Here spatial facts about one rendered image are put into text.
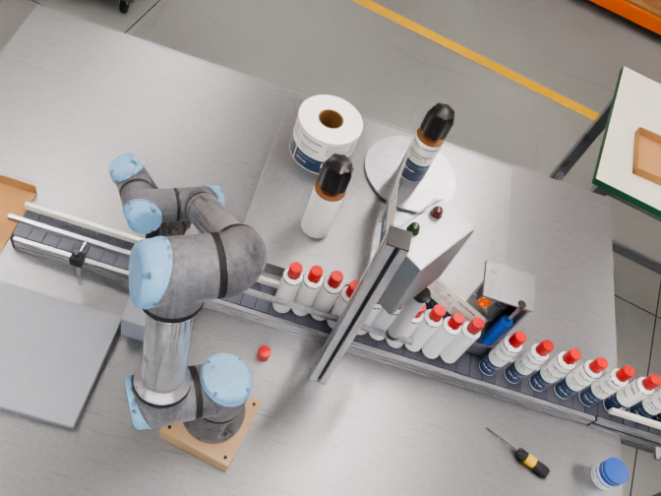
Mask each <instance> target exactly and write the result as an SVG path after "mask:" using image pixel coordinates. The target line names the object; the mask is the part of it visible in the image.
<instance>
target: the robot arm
mask: <svg viewBox="0 0 661 496"><path fill-rule="evenodd" d="M108 174H109V176H110V177H111V179H112V182H114V183H115V184H116V186H117V188H118V192H119V196H120V198H121V203H122V207H123V215H124V217H125V219H126V221H127V223H128V226H129V227H130V228H131V229H132V230H133V231H135V232H137V233H141V234H145V235H146V239H142V240H140V241H138V242H137V243H136V244H135V245H134V247H133V249H132V251H131V255H130V260H129V275H128V278H129V290H130V296H131V300H132V302H133V304H134V306H135V307H137V308H141V309H142V311H143V312H144V313H145V314H146V319H145V335H144V350H143V363H142V364H141V365H140V366H139V367H138V369H137V370H136V373H135V374H132V375H131V376H128V377H126V379H125V385H126V391H127V397H128V402H129V407H130V411H131V416H132V421H133V425H134V427H135V428H136V429H138V430H143V429H154V428H155V427H160V426H165V425H170V424H175V423H180V422H183V424H184V426H185V428H186V430H187V431H188V432H189V434H190V435H192V436H193V437H194V438H195V439H197V440H199V441H201V442H204V443H209V444H217V443H222V442H225V441H227V440H229V439H230V438H232V437H233V436H234V435H235V434H236V433H237V432H238V431H239V429H240V428H241V426H242V424H243V422H244V419H245V412H246V408H245V401H246V400H247V399H248V398H249V396H250V394H251V390H252V384H253V378H252V373H251V371H250V369H249V367H248V365H247V364H246V363H245V362H244V361H243V360H242V359H240V358H239V357H238V356H236V355H233V354H230V353H219V354H215V355H213V356H211V357H210V358H209V359H207V360H206V361H205V362H204V364H198V365H191V366H186V363H187V356H188V350H189V343H190V336H191V330H192V324H193V318H195V317H196V316H197V315H198V314H199V313H200V311H201V310H202V308H203V306H204V302H205V300H212V299H219V298H226V297H232V296H235V295H237V294H240V293H242V292H244V291H245V290H247V289H248V288H250V287H251V286H252V285H253V284H254V283H255V282H256V281H257V280H258V279H259V277H260V276H261V274H262V272H263V270H264V268H265V265H266V261H267V248H266V244H265V242H264V240H263V238H262V237H261V235H260V234H259V233H258V232H257V231H256V230H255V229H254V228H253V227H251V226H250V225H247V224H245V223H240V222H239V221H238V220H237V219H236V218H235V217H234V216H233V215H232V214H231V212H230V211H229V210H228V209H227V208H226V207H225V198H224V194H223V191H222V189H221V188H220V187H219V186H209V185H204V186H197V187H180V188H163V189H159V188H158V187H157V186H156V184H155V183H154V181H153V180H152V178H151V177H150V175H149V173H148V172H147V170H146V169H145V167H144V164H143V163H141V162H140V161H139V159H138V158H137V157H136V156H135V155H132V154H125V155H120V156H118V157H116V158H115V159H114V160H112V162H111V163H110V164H109V166H108ZM187 220H188V221H187ZM191 224H193V225H194V227H195V228H196V229H197V230H198V231H199V232H200V233H198V234H187V235H184V234H185V232H186V229H187V227H188V228H190V226H191Z"/></svg>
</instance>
